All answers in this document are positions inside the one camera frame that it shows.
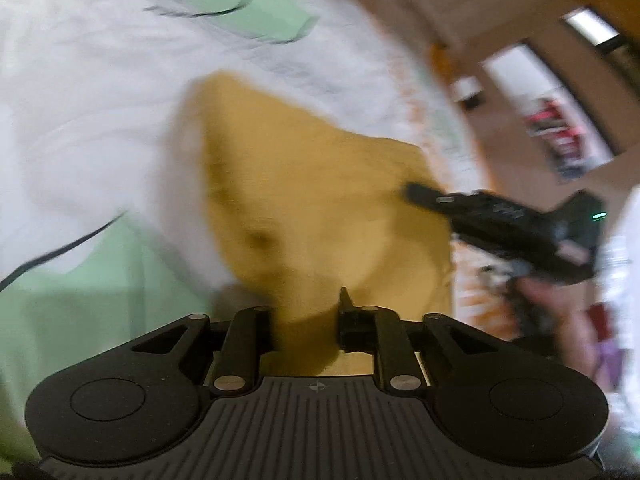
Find bright window pane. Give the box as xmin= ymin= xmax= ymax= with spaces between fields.
xmin=562 ymin=7 xmax=621 ymax=47

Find person's right forearm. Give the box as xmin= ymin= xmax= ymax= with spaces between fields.
xmin=550 ymin=305 xmax=618 ymax=396

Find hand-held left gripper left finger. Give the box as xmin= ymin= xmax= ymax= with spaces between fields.
xmin=131 ymin=305 xmax=275 ymax=394

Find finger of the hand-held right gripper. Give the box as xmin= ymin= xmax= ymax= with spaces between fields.
xmin=404 ymin=182 xmax=483 ymax=223

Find red and dark clutter pile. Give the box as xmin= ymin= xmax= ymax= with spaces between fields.
xmin=524 ymin=99 xmax=593 ymax=182

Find white green printed bed sheet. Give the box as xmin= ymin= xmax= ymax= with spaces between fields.
xmin=0 ymin=0 xmax=483 ymax=463

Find person's right hand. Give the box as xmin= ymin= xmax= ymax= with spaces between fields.
xmin=519 ymin=277 xmax=583 ymax=333

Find yellow mattress cover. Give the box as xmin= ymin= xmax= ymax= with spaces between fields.
xmin=429 ymin=42 xmax=453 ymax=88

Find yellow small garment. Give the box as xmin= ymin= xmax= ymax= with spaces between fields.
xmin=186 ymin=71 xmax=457 ymax=377

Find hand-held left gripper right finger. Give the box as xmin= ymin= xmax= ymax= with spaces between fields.
xmin=336 ymin=287 xmax=497 ymax=394

